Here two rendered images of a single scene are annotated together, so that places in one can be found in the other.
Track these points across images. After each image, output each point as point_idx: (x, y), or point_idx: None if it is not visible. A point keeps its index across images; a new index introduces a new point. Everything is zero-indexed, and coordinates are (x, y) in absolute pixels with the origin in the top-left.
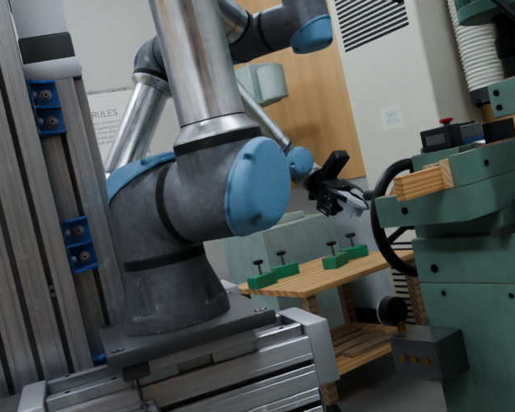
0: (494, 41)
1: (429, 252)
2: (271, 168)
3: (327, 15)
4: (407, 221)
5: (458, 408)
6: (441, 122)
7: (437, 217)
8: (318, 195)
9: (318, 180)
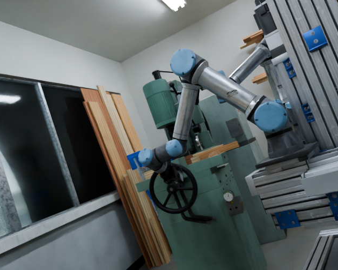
0: (173, 130)
1: (218, 176)
2: None
3: None
4: (225, 160)
5: (236, 227)
6: None
7: (227, 158)
8: (174, 170)
9: (169, 163)
